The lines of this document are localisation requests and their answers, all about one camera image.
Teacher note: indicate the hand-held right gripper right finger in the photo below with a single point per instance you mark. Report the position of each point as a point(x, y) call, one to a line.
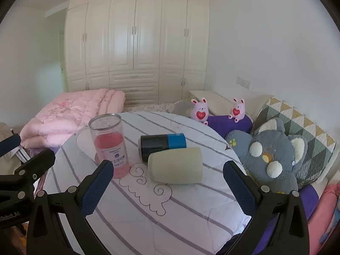
point(240, 188)

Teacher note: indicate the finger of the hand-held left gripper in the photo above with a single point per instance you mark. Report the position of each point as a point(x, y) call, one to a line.
point(39, 162)
point(9, 144)

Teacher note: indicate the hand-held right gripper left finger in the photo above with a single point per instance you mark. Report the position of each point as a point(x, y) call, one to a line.
point(97, 188)

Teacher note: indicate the cream cup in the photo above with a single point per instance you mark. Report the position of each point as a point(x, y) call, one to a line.
point(175, 166)

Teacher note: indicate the black and blue cup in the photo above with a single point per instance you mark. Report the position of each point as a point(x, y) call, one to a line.
point(159, 142)

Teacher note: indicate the clear jar with pink filling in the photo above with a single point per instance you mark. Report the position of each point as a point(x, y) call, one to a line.
point(109, 148)

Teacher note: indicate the grey plush toy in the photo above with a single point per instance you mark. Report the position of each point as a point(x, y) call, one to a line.
point(273, 154)

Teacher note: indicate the pink folded quilt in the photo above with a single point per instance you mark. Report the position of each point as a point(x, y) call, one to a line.
point(69, 117)

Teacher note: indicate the purple pillow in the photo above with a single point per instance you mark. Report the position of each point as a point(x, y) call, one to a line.
point(225, 126)

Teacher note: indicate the pink bunny plush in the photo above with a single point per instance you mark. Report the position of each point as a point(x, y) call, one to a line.
point(237, 110)
point(199, 111)

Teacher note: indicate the triangle patterned pillow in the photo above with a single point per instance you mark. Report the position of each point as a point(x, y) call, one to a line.
point(310, 130)

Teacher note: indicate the pink cloth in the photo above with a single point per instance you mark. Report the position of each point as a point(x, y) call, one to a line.
point(332, 212)

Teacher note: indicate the grey cushion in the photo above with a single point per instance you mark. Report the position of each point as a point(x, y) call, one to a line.
point(182, 108)

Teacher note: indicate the white wardrobe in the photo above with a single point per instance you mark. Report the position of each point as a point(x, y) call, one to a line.
point(138, 37)

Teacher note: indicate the white wall switch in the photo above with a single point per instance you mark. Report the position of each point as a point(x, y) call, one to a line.
point(243, 82)

